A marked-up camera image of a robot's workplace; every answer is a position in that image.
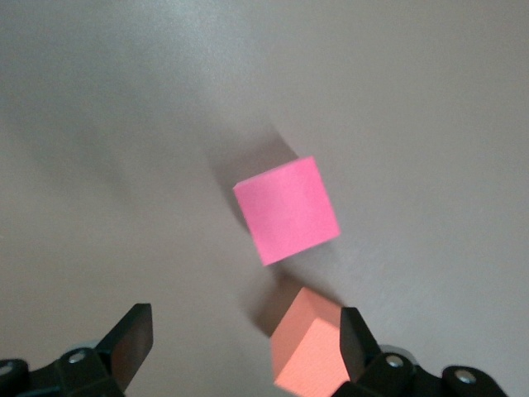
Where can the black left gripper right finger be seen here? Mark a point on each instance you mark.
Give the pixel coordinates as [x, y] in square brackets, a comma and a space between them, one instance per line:
[355, 343]

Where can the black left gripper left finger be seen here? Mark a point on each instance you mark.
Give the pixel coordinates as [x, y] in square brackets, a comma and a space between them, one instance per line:
[128, 335]

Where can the orange foam cube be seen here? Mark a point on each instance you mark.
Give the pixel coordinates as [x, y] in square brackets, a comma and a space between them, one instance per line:
[301, 355]

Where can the red foam cube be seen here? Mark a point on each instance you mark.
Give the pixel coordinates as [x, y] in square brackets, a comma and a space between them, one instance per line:
[285, 211]

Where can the brown table cover sheet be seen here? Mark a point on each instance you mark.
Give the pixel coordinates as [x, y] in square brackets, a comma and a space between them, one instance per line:
[82, 165]

